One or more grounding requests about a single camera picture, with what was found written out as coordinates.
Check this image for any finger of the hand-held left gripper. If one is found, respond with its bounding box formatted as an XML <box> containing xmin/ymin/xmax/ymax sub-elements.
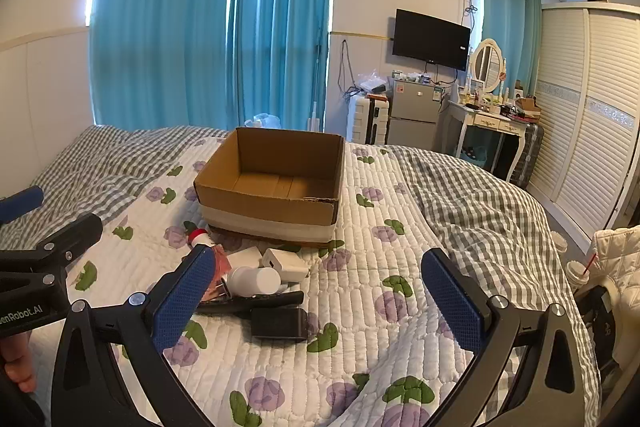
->
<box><xmin>0</xmin><ymin>186</ymin><xmax>45</xmax><ymax>224</ymax></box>
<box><xmin>0</xmin><ymin>213</ymin><xmax>103</xmax><ymax>293</ymax></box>

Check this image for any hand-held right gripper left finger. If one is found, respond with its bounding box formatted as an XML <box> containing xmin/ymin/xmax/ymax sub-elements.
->
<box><xmin>51</xmin><ymin>244</ymin><xmax>217</xmax><ymax>427</ymax></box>

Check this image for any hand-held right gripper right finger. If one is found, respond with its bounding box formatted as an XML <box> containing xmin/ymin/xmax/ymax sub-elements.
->
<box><xmin>421</xmin><ymin>248</ymin><xmax>586</xmax><ymax>427</ymax></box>

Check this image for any red packet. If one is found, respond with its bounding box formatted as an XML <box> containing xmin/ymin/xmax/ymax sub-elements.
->
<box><xmin>207</xmin><ymin>245</ymin><xmax>234</xmax><ymax>291</ymax></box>

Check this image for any white bottle with red cap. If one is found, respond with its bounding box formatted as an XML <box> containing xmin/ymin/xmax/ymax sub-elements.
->
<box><xmin>184</xmin><ymin>227</ymin><xmax>211</xmax><ymax>251</ymax></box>

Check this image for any plain white bottle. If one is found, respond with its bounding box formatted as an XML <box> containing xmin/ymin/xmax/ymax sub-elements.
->
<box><xmin>226</xmin><ymin>266</ymin><xmax>282</xmax><ymax>299</ymax></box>

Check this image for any small white block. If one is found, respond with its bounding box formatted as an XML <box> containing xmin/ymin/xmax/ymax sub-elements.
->
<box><xmin>226</xmin><ymin>248</ymin><xmax>264</xmax><ymax>269</ymax></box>

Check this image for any black remote control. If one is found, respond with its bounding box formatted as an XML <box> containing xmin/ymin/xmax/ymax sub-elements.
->
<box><xmin>196</xmin><ymin>290</ymin><xmax>305</xmax><ymax>315</ymax></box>

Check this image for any black power adapter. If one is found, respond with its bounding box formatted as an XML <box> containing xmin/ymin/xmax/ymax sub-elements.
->
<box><xmin>249</xmin><ymin>307</ymin><xmax>310</xmax><ymax>342</ymax></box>

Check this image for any white power adapter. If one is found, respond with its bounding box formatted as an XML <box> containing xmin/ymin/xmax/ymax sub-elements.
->
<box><xmin>261</xmin><ymin>248</ymin><xmax>311</xmax><ymax>284</ymax></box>

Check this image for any brown cardboard box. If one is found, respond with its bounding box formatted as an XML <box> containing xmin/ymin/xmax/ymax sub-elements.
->
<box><xmin>194</xmin><ymin>127</ymin><xmax>347</xmax><ymax>249</ymax></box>

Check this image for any person's left hand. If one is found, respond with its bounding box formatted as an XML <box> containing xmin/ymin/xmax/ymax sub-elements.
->
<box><xmin>0</xmin><ymin>336</ymin><xmax>37</xmax><ymax>396</ymax></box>

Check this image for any white floral quilt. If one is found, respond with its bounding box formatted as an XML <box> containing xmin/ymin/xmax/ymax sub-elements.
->
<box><xmin>50</xmin><ymin>134</ymin><xmax>506</xmax><ymax>427</ymax></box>

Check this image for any cup with red straw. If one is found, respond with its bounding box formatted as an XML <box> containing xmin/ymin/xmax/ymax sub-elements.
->
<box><xmin>565</xmin><ymin>251</ymin><xmax>599</xmax><ymax>294</ymax></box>

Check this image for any blue basket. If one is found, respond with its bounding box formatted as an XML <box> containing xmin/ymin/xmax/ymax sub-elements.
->
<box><xmin>460</xmin><ymin>144</ymin><xmax>489</xmax><ymax>164</ymax></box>

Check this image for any black chair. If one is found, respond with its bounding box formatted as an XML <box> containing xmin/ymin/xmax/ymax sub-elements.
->
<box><xmin>572</xmin><ymin>274</ymin><xmax>640</xmax><ymax>408</ymax></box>

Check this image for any grey checked suitcase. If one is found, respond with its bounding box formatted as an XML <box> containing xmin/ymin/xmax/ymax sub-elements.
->
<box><xmin>509</xmin><ymin>121</ymin><xmax>545</xmax><ymax>188</ymax></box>

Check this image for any white padded jacket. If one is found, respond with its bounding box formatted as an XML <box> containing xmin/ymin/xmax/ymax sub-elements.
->
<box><xmin>592</xmin><ymin>226</ymin><xmax>640</xmax><ymax>290</ymax></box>

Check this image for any white vanity table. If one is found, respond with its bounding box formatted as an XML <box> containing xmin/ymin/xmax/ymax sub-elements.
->
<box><xmin>442</xmin><ymin>98</ymin><xmax>532</xmax><ymax>181</ymax></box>

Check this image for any grey mini fridge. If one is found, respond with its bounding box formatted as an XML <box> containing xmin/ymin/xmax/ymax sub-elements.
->
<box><xmin>387</xmin><ymin>79</ymin><xmax>447</xmax><ymax>151</ymax></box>

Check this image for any white suitcase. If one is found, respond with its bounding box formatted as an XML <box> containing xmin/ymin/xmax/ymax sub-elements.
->
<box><xmin>349</xmin><ymin>95</ymin><xmax>391</xmax><ymax>146</ymax></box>

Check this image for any small cardboard box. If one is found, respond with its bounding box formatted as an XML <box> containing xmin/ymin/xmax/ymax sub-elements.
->
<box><xmin>515</xmin><ymin>94</ymin><xmax>544</xmax><ymax>123</ymax></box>

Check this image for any wide blue curtain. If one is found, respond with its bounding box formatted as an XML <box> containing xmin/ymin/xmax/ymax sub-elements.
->
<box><xmin>89</xmin><ymin>0</ymin><xmax>237</xmax><ymax>134</ymax></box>

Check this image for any crumpled plastic bag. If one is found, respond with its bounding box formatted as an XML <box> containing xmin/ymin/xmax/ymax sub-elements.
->
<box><xmin>357</xmin><ymin>68</ymin><xmax>389</xmax><ymax>96</ymax></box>

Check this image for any white louvred wardrobe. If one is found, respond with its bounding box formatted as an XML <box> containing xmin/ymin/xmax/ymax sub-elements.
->
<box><xmin>526</xmin><ymin>1</ymin><xmax>640</xmax><ymax>234</ymax></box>

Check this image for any white oval mirror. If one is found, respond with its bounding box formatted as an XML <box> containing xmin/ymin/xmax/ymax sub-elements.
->
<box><xmin>470</xmin><ymin>38</ymin><xmax>506</xmax><ymax>96</ymax></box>

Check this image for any narrow blue curtain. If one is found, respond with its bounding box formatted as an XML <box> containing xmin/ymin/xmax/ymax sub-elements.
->
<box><xmin>477</xmin><ymin>0</ymin><xmax>544</xmax><ymax>100</ymax></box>

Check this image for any dark wall cable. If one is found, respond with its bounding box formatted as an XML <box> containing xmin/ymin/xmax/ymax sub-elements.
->
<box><xmin>337</xmin><ymin>39</ymin><xmax>362</xmax><ymax>100</ymax></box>

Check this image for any black wall television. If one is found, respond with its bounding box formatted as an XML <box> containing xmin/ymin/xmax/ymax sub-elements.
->
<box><xmin>391</xmin><ymin>8</ymin><xmax>472</xmax><ymax>72</ymax></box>

